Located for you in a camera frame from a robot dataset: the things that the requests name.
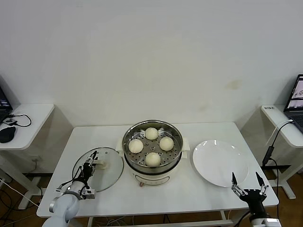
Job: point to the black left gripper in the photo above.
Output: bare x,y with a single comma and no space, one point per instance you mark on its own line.
86,172

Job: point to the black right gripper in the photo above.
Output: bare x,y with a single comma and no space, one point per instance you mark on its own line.
254,201

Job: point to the white steamed baozi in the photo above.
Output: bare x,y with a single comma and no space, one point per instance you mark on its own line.
166,143
135,145
151,133
152,159

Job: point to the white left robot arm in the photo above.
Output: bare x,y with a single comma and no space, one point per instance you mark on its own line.
66,208

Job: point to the perforated steel steamer basket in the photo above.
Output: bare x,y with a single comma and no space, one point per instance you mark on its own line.
170,156

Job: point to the round white plate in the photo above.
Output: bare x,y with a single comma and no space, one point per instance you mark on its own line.
217,163

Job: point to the white side desk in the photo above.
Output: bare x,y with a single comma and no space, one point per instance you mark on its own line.
293,139
28,127

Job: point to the small label sticker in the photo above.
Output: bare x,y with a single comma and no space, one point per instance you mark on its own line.
269,108

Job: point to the black computer mouse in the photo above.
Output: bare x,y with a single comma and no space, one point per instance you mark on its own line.
7,134

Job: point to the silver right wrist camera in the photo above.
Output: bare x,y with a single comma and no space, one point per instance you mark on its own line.
271,223

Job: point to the white table frame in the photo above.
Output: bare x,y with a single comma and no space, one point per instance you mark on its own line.
201,222

